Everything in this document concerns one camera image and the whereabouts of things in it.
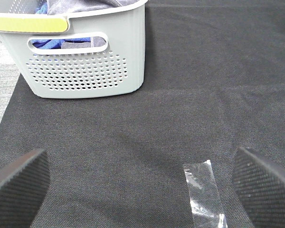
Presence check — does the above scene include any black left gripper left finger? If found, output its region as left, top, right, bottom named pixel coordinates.
left=0, top=149, right=50, bottom=228

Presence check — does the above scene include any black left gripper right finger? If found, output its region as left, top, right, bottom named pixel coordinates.
left=232, top=147, right=285, bottom=228

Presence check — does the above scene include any grey purple towel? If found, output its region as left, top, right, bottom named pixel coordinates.
left=36, top=0, right=136, bottom=49

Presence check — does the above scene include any blue towel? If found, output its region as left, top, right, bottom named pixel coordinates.
left=32, top=3, right=92, bottom=50

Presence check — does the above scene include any clear tape strip middle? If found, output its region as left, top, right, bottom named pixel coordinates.
left=183, top=160, right=228, bottom=228

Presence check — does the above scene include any black table mat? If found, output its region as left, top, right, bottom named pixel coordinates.
left=0, top=0, right=285, bottom=228

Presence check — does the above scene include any grey perforated laundry basket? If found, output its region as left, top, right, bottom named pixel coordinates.
left=0, top=0, right=146, bottom=99

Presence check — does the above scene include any yellow basket label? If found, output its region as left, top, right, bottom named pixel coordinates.
left=0, top=17, right=68, bottom=33

